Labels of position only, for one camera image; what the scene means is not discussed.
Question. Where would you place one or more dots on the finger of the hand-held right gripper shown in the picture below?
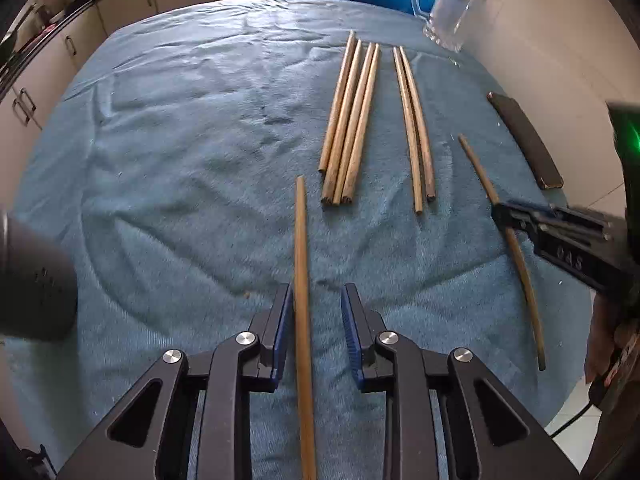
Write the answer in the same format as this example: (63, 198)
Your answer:
(522, 234)
(540, 211)

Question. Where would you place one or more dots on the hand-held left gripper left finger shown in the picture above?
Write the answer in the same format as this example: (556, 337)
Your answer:
(283, 330)

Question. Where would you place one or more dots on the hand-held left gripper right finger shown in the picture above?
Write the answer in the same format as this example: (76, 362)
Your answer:
(350, 330)

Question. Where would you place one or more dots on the curved dark-tipped wooden chopstick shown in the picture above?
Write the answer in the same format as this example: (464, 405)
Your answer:
(523, 280)

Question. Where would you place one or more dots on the long straight wooden chopstick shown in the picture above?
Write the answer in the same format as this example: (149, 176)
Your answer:
(301, 260)

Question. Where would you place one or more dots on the bunch of wooden chopsticks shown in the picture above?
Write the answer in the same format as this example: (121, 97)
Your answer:
(347, 135)

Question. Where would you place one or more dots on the dark grey utensil cup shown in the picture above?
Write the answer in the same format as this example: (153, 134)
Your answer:
(35, 280)

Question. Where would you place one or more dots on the person's right hand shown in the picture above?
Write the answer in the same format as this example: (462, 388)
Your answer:
(602, 340)

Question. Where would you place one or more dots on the blue towel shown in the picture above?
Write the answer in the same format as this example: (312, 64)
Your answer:
(175, 160)

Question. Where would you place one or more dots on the clear glass mug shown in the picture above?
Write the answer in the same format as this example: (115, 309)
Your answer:
(450, 15)

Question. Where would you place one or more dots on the grey lower kitchen cabinets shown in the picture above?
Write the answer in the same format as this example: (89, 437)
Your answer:
(125, 5)

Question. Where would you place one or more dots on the black kitchen countertop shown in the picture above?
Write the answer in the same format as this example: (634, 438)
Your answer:
(60, 15)

